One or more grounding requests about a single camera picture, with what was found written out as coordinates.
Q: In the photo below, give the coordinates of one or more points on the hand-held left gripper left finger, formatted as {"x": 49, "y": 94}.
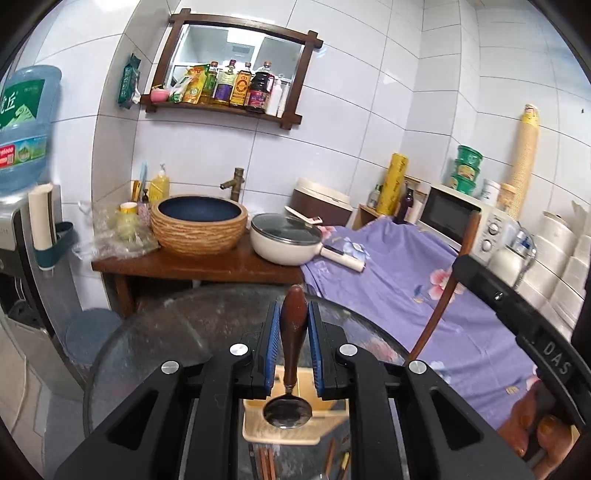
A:
{"x": 272, "y": 350}

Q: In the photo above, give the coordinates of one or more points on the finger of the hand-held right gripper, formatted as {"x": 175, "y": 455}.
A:
{"x": 471, "y": 272}

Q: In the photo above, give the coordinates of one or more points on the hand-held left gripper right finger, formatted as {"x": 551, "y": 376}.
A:
{"x": 316, "y": 348}

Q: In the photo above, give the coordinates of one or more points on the beige plastic utensil holder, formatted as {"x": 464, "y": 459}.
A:
{"x": 258, "y": 431}

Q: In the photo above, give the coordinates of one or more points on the person's right hand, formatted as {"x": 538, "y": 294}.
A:
{"x": 517, "y": 415}

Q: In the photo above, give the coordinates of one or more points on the white kettle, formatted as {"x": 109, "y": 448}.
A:
{"x": 505, "y": 266}

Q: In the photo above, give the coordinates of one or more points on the white microwave oven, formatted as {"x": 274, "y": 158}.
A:
{"x": 448, "y": 214}

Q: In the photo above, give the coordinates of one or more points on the white jar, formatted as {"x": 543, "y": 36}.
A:
{"x": 490, "y": 194}

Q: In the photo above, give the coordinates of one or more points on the purple floral cloth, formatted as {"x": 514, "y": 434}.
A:
{"x": 392, "y": 300}

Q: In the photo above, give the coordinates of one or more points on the green instant noodle cup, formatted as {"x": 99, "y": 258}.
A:
{"x": 463, "y": 185}
{"x": 471, "y": 154}
{"x": 467, "y": 171}

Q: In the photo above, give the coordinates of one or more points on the stack of white paper rolls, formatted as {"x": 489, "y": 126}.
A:
{"x": 558, "y": 244}

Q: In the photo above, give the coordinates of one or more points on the dark brown bottle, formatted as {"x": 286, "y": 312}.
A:
{"x": 405, "y": 205}

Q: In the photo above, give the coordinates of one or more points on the white frying pan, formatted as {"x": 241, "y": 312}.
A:
{"x": 277, "y": 254}

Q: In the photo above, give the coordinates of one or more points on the wooden counter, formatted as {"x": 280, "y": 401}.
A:
{"x": 207, "y": 270}

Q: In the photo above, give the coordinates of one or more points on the yellow wrap roll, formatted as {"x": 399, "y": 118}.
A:
{"x": 395, "y": 184}

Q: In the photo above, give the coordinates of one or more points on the tall stack of paper cups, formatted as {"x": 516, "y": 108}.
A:
{"x": 524, "y": 161}

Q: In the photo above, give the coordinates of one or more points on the glass pan lid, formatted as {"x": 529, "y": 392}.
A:
{"x": 286, "y": 228}

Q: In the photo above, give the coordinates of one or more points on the white rice paddle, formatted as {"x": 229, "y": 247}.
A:
{"x": 302, "y": 216}

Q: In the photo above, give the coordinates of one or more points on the woven pattern blue basin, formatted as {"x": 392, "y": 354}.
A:
{"x": 198, "y": 233}

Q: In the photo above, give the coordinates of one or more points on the brown white rice cooker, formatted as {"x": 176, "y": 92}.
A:
{"x": 323, "y": 207}

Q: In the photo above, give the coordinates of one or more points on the bamboo style faucet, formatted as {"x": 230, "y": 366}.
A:
{"x": 236, "y": 184}

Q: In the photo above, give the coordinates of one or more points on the yellow soap pump bottle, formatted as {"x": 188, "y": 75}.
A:
{"x": 160, "y": 189}

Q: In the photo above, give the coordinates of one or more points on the clear plastic bags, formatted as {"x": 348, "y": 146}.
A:
{"x": 106, "y": 240}

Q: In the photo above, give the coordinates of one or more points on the yellow cup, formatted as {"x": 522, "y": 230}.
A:
{"x": 128, "y": 208}

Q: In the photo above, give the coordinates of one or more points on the light blue brush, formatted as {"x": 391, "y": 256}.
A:
{"x": 143, "y": 174}

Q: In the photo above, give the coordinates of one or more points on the teal cup holder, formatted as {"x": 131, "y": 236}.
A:
{"x": 51, "y": 259}

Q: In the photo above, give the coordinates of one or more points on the white bottle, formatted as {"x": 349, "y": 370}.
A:
{"x": 278, "y": 97}

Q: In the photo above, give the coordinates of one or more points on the dark red label sauce bottle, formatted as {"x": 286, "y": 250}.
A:
{"x": 258, "y": 92}

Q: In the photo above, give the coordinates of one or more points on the orange label bottle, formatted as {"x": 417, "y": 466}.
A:
{"x": 240, "y": 87}

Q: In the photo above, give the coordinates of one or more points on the white paper cup sleeve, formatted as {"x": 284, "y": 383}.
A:
{"x": 39, "y": 217}

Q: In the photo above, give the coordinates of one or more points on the purple label bottle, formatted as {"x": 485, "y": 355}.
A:
{"x": 225, "y": 85}

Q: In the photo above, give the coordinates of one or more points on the grey water dispenser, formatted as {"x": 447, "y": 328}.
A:
{"x": 18, "y": 258}

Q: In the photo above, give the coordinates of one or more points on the green yellow oil bottle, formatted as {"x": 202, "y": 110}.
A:
{"x": 210, "y": 85}

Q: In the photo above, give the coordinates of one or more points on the yellow pouch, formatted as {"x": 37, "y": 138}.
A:
{"x": 194, "y": 85}

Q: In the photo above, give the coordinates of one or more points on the pink bowl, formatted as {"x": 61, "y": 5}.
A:
{"x": 160, "y": 95}

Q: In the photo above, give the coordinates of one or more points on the wooden framed mirror shelf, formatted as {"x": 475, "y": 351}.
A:
{"x": 240, "y": 50}

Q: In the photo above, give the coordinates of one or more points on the green packet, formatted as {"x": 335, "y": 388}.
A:
{"x": 129, "y": 81}

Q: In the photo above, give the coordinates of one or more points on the blue water dispenser bottle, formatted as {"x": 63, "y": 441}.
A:
{"x": 27, "y": 138}

